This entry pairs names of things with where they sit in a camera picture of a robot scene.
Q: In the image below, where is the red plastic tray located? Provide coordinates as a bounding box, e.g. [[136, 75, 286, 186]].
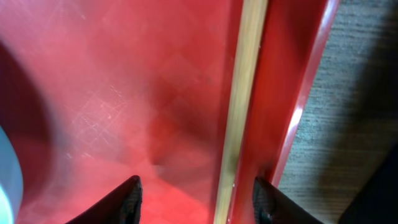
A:
[[0, 0, 341, 224]]

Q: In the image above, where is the wooden chopstick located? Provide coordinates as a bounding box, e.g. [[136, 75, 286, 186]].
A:
[[213, 0, 268, 224]]

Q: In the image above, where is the large light blue plate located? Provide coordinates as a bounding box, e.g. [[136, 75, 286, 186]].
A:
[[0, 128, 24, 224]]

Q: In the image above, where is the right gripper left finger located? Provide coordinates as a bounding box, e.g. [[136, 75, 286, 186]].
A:
[[67, 175, 143, 224]]

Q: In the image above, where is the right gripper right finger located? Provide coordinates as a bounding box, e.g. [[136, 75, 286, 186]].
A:
[[252, 177, 322, 224]]

